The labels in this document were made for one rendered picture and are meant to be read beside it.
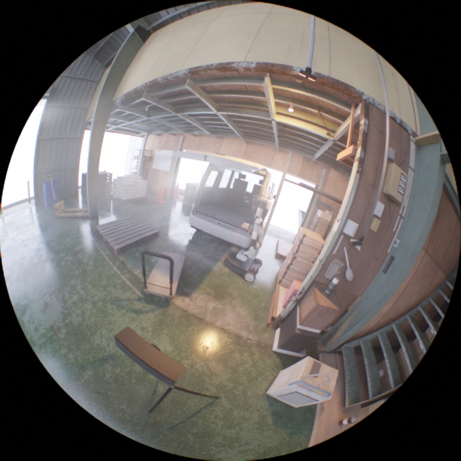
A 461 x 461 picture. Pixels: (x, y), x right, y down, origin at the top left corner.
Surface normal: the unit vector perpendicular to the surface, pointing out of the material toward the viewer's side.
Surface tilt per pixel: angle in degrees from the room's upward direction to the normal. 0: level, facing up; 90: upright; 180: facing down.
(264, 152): 90
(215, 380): 0
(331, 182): 90
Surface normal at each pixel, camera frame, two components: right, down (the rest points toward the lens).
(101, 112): 0.91, 0.36
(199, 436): 0.26, -0.89
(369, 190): -0.34, 0.27
